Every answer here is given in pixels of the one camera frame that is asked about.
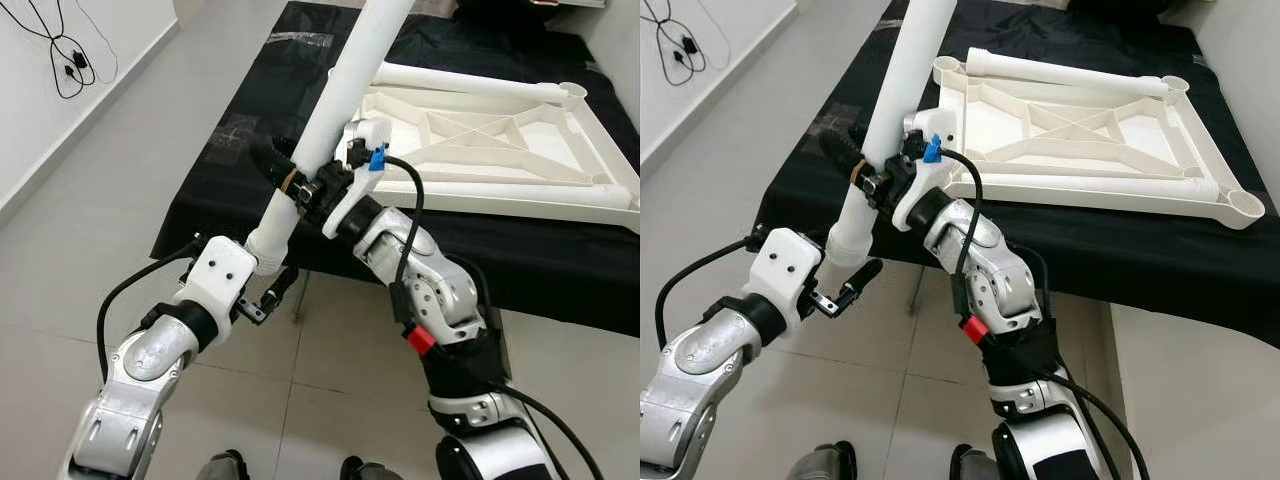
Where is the clear tape cross patch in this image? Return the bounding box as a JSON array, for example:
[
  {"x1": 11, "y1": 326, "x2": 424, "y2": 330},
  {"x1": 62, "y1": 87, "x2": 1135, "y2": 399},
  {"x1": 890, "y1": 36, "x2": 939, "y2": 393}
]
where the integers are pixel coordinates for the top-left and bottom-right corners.
[
  {"x1": 212, "y1": 108, "x2": 263, "y2": 151},
  {"x1": 822, "y1": 100, "x2": 871, "y2": 136}
]

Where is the white plastic children table top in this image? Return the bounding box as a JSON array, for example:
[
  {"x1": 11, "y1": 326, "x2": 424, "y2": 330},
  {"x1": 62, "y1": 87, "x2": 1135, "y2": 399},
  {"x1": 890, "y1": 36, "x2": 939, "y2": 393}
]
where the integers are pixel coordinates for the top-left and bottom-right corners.
[
  {"x1": 328, "y1": 62, "x2": 640, "y2": 236},
  {"x1": 932, "y1": 50, "x2": 1266, "y2": 231}
]

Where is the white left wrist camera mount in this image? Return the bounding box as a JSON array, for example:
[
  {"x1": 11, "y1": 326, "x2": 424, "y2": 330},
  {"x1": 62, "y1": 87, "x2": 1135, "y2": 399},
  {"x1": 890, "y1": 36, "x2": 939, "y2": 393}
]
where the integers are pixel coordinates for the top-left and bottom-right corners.
[
  {"x1": 742, "y1": 228, "x2": 826, "y2": 326},
  {"x1": 175, "y1": 238, "x2": 259, "y2": 326}
]

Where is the black table cloth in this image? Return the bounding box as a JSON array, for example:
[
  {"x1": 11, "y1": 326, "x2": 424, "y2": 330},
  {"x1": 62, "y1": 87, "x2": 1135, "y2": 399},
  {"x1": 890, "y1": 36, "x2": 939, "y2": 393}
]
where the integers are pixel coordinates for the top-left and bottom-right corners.
[
  {"x1": 150, "y1": 0, "x2": 640, "y2": 336},
  {"x1": 755, "y1": 0, "x2": 1280, "y2": 346}
]

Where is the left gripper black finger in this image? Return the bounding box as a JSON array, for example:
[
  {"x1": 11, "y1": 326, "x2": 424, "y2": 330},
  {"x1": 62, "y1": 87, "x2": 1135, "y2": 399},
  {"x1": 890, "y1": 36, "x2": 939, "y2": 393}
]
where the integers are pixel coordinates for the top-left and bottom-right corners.
[
  {"x1": 835, "y1": 258, "x2": 886, "y2": 306},
  {"x1": 262, "y1": 265, "x2": 301, "y2": 306}
]

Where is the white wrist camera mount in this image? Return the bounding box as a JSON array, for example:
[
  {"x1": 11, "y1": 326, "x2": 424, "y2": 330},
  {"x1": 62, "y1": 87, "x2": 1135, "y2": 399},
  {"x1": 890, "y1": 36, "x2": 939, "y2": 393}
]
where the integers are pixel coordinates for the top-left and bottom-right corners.
[
  {"x1": 742, "y1": 228, "x2": 826, "y2": 326},
  {"x1": 320, "y1": 117, "x2": 393, "y2": 241},
  {"x1": 890, "y1": 108, "x2": 966, "y2": 233},
  {"x1": 175, "y1": 238, "x2": 259, "y2": 326}
]

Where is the grey robot right foot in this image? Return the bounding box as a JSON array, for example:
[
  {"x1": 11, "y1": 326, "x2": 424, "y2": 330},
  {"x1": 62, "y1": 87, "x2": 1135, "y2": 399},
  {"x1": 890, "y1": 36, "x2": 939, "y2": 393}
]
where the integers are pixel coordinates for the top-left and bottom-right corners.
[
  {"x1": 950, "y1": 445, "x2": 1001, "y2": 480},
  {"x1": 338, "y1": 456, "x2": 406, "y2": 480}
]

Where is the grey robot foot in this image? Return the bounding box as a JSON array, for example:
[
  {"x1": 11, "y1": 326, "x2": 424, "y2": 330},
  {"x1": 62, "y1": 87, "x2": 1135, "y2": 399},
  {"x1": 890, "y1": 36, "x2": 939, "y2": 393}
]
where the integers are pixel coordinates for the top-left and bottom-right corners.
[
  {"x1": 795, "y1": 442, "x2": 859, "y2": 480},
  {"x1": 338, "y1": 456, "x2": 406, "y2": 480},
  {"x1": 193, "y1": 450, "x2": 251, "y2": 480},
  {"x1": 950, "y1": 445, "x2": 1001, "y2": 480}
]

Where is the black wall cable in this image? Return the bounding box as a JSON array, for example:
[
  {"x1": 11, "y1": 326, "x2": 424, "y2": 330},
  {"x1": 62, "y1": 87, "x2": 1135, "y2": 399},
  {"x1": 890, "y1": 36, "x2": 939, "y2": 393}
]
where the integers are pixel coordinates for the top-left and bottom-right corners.
[
  {"x1": 0, "y1": 0, "x2": 121, "y2": 101},
  {"x1": 640, "y1": 0, "x2": 711, "y2": 89}
]

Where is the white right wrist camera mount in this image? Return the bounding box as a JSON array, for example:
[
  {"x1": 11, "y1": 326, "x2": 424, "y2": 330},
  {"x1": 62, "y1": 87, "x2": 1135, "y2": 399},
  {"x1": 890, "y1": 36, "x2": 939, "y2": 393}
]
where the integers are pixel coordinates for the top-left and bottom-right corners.
[
  {"x1": 890, "y1": 108, "x2": 966, "y2": 233},
  {"x1": 320, "y1": 117, "x2": 393, "y2": 241}
]

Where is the grey robot left foot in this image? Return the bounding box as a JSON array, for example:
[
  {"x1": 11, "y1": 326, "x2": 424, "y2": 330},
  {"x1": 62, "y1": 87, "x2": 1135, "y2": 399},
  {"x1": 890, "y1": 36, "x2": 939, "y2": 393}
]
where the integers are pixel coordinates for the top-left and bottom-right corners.
[
  {"x1": 193, "y1": 450, "x2": 251, "y2": 480},
  {"x1": 795, "y1": 442, "x2": 859, "y2": 480}
]

